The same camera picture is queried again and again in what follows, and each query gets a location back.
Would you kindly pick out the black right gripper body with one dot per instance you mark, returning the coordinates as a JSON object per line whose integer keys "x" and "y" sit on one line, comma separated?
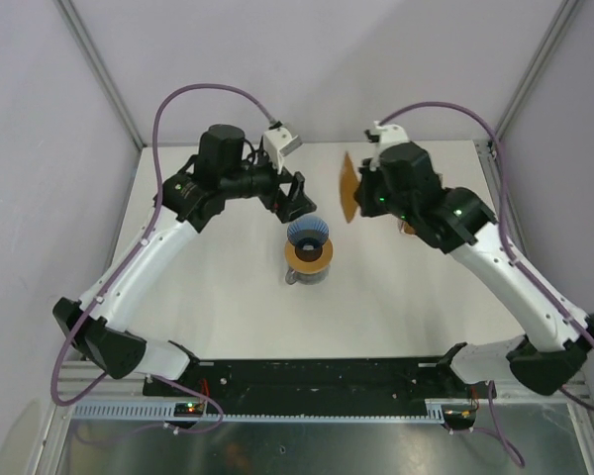
{"x": 376, "y": 200}

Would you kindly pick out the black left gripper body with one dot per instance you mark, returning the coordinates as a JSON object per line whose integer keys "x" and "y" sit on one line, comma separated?
{"x": 251, "y": 180}

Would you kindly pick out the brown paper coffee filter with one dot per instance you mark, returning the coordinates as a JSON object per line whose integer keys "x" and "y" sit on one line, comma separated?
{"x": 348, "y": 185}

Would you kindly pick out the round wooden dripper holder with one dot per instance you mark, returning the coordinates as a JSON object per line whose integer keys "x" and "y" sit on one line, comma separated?
{"x": 309, "y": 261}

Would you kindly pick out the grey glass carafe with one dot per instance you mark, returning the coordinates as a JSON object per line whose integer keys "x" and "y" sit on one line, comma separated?
{"x": 293, "y": 276}

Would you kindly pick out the orange coffee filter box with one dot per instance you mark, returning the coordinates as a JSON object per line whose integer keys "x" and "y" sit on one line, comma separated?
{"x": 407, "y": 229}

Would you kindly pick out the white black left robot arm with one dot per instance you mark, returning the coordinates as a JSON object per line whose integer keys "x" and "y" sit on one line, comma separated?
{"x": 101, "y": 317}

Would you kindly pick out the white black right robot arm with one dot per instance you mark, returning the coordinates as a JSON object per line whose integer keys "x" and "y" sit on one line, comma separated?
{"x": 454, "y": 226}

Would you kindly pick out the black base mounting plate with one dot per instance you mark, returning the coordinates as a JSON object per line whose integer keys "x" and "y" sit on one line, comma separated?
{"x": 328, "y": 384}

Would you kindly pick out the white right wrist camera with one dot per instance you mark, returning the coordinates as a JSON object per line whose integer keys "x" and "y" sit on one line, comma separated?
{"x": 385, "y": 136}

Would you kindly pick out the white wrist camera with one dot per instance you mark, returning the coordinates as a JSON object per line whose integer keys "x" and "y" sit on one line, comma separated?
{"x": 278, "y": 142}
{"x": 385, "y": 136}

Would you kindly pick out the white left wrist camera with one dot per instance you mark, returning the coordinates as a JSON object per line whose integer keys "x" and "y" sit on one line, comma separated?
{"x": 278, "y": 142}

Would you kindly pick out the aluminium frame post left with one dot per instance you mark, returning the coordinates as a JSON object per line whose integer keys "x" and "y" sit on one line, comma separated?
{"x": 95, "y": 62}

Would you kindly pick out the aluminium frame post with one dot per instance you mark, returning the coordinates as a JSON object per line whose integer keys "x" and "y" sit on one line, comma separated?
{"x": 95, "y": 62}
{"x": 549, "y": 44}

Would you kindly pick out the aluminium frame post right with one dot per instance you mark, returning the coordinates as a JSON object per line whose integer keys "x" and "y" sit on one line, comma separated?
{"x": 549, "y": 44}

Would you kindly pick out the grey slotted cable duct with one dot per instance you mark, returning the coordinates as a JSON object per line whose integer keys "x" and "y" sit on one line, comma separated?
{"x": 190, "y": 411}

